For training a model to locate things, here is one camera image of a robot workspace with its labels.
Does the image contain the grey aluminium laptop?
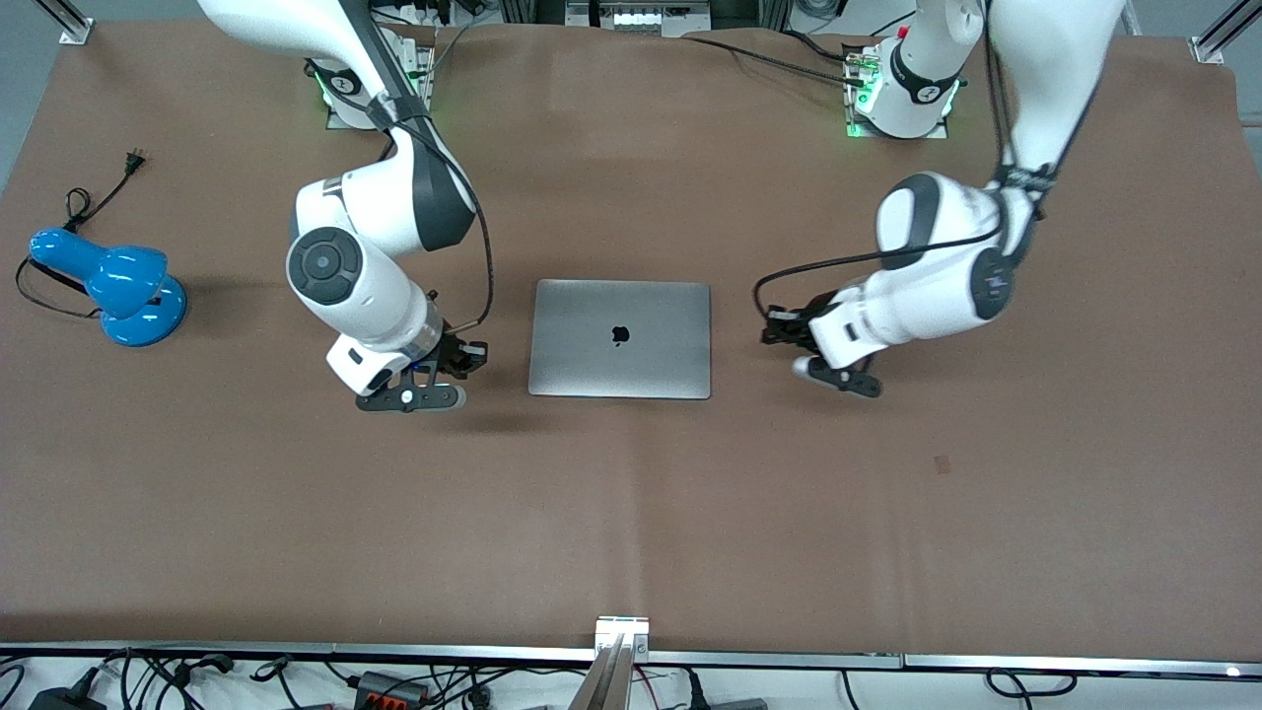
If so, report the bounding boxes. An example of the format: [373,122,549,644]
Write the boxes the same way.
[527,279,713,400]

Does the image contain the brown table cover mat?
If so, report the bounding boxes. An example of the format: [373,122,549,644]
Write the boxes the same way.
[0,20,1262,660]

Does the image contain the blue desk lamp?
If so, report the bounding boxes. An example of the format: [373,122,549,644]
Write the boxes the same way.
[28,229,188,348]

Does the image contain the silver electronics box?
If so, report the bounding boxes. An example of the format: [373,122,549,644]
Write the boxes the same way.
[565,0,713,38]

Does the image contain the orange black connector box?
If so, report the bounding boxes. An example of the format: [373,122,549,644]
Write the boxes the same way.
[353,671,432,707]

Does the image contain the white power strip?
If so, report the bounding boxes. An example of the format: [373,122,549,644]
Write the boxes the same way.
[375,0,464,29]

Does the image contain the aluminium corner profile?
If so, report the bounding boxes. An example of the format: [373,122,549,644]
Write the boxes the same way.
[1188,0,1262,66]
[35,0,96,46]

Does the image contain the black power adapter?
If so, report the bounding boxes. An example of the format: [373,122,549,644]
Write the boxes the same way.
[28,669,107,710]

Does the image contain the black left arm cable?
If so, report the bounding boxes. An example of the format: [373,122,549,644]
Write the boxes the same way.
[753,0,1046,341]

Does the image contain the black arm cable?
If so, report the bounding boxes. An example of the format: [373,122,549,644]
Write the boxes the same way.
[335,0,495,331]
[753,0,1046,341]

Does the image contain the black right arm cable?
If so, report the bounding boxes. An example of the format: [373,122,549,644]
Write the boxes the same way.
[335,0,495,331]

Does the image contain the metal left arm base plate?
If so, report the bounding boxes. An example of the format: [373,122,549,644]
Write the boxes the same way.
[844,39,949,140]

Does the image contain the thin black table cable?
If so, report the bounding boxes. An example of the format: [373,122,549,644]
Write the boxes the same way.
[680,35,864,88]

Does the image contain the thick black table cable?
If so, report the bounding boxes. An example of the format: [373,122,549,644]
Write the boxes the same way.
[784,30,859,62]

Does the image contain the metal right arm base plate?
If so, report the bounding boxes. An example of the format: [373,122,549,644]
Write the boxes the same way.
[325,41,436,131]

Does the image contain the aluminium camera mount profile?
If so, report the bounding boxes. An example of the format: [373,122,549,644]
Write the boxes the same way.
[567,615,652,710]

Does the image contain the aluminium table edge rail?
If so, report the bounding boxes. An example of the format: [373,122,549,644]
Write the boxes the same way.
[0,641,1262,681]

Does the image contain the black lamp power cord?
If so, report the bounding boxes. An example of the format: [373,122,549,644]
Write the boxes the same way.
[14,148,149,319]

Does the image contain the black cable clip connector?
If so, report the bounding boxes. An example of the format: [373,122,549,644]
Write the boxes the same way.
[175,654,236,689]

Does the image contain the black looped floor cable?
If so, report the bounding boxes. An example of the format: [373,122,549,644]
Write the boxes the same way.
[986,667,1078,698]

